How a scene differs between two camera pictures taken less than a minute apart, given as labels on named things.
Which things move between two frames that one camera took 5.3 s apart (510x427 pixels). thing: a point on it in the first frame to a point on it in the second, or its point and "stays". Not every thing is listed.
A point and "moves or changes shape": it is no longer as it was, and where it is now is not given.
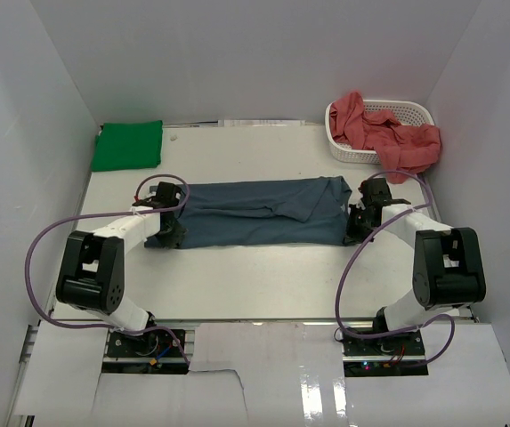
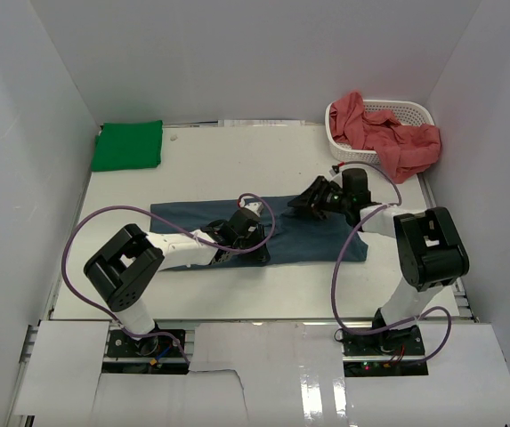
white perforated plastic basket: (408, 112) stays
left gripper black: (175, 238) to (260, 254)
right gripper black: (354, 237) to (305, 201)
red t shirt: (406, 149) stays
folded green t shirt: (128, 144) stays
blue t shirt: (307, 212) moves or changes shape
